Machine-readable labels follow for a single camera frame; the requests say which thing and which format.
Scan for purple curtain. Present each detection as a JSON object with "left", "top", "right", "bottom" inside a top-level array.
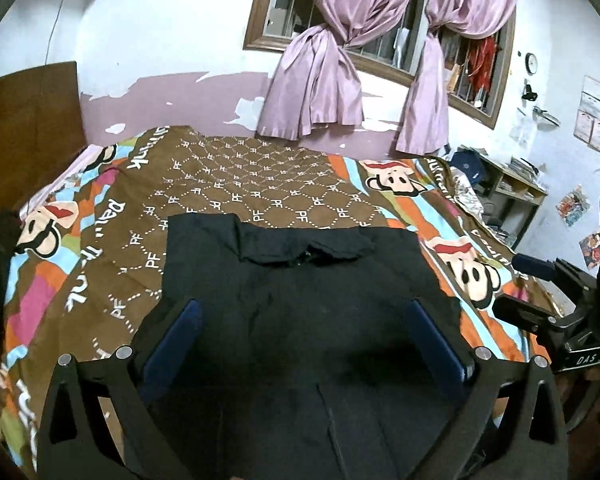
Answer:
[
  {"left": 396, "top": 0, "right": 517, "bottom": 155},
  {"left": 257, "top": 0, "right": 410, "bottom": 141}
]

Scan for cartoon monkey bed blanket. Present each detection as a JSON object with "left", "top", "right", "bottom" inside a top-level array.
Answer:
[{"left": 0, "top": 127, "right": 552, "bottom": 477}]

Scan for right purple curtain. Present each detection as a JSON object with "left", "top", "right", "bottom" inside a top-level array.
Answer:
[{"left": 396, "top": 0, "right": 517, "bottom": 155}]

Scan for round wall clock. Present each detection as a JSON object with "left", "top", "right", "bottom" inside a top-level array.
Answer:
[{"left": 524, "top": 52, "right": 539, "bottom": 76}]

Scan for wooden shelf with clutter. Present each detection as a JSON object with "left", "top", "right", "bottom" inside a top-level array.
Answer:
[{"left": 471, "top": 150, "right": 547, "bottom": 249}]

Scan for brown wooden headboard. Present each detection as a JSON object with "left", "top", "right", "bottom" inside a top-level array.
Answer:
[{"left": 0, "top": 62, "right": 86, "bottom": 212}]

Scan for left purple curtain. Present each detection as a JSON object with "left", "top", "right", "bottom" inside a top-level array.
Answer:
[{"left": 257, "top": 0, "right": 410, "bottom": 141}]

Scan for paper posters on wall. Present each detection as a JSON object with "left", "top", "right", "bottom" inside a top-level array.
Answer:
[{"left": 573, "top": 76, "right": 600, "bottom": 153}]

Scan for black jacket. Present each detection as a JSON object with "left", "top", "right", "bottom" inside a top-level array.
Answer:
[{"left": 143, "top": 214, "right": 460, "bottom": 479}]

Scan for wooden window frame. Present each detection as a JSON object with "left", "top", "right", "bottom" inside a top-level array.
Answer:
[{"left": 244, "top": 0, "right": 516, "bottom": 129}]

